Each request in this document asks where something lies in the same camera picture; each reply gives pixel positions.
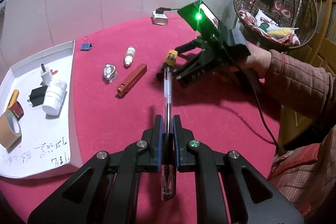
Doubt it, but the small dropper bottle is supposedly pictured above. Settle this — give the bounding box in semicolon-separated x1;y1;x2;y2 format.
123;46;135;67

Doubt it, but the red harmonica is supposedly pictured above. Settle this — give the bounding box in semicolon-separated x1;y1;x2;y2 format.
117;64;147;98

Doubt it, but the clear ballpoint pen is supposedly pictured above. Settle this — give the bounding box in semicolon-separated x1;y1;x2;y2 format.
161;65;176;201

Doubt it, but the white charger cube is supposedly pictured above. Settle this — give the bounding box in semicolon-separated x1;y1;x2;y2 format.
41;64;52;86

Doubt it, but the red quilted sleeve forearm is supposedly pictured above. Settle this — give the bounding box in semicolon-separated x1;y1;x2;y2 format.
264;50;335;119

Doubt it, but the right hand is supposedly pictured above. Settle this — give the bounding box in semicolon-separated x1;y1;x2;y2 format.
237;44;272;79

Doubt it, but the white power bank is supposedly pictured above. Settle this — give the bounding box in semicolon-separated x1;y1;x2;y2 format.
151;11;169;26

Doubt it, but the patterned cushion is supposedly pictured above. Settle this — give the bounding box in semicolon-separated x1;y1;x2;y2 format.
238;1;301;46

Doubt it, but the clear acrylic cartoon charm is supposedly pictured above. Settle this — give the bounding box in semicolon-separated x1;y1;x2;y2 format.
103;64;118;84

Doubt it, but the blue binder clip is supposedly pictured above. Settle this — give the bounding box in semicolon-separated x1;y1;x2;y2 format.
80;36;93;51

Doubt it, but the brown packing tape roll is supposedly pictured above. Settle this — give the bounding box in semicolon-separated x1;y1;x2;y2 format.
0;110;22;149

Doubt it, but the white jar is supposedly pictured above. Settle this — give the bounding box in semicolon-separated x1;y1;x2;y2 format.
42;79;67;116

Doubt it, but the black power adapter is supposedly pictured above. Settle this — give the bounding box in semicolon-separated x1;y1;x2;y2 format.
27;85;48;107

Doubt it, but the white cardboard box lid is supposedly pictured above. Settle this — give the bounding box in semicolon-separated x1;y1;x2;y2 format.
1;41;83;179

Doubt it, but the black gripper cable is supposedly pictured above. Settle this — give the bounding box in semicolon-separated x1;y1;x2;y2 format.
236;63;283;155

